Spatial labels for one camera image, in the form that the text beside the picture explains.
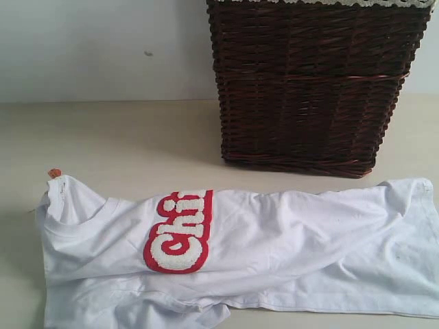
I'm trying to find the dark brown wicker basket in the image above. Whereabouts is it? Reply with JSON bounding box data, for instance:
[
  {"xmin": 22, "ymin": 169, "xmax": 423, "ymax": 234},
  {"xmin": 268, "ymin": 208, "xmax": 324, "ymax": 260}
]
[{"xmin": 207, "ymin": 6, "xmax": 433, "ymax": 178}]

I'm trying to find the white t-shirt red lettering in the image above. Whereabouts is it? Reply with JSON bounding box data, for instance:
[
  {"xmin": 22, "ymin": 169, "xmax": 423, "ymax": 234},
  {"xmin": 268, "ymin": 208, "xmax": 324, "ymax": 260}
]
[{"xmin": 36, "ymin": 175, "xmax": 438, "ymax": 328}]

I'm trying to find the small orange tag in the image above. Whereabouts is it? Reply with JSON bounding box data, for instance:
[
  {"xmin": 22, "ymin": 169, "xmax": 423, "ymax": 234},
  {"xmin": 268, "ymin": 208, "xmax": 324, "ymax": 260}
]
[{"xmin": 47, "ymin": 168, "xmax": 62, "ymax": 179}]

